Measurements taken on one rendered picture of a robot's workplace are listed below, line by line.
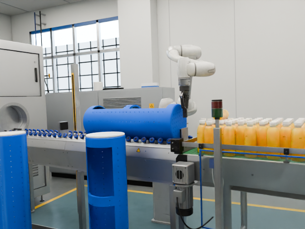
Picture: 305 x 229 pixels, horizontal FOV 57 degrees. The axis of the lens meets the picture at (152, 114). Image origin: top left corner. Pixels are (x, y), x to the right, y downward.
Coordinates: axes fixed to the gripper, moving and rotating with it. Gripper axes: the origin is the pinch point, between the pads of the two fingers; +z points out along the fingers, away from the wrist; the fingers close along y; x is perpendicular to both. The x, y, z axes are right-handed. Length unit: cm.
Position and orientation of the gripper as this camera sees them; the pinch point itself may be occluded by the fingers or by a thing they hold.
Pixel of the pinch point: (184, 112)
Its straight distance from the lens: 212.3
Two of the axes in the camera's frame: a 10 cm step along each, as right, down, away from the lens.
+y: 5.3, -0.6, 8.5
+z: 0.3, 10.0, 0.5
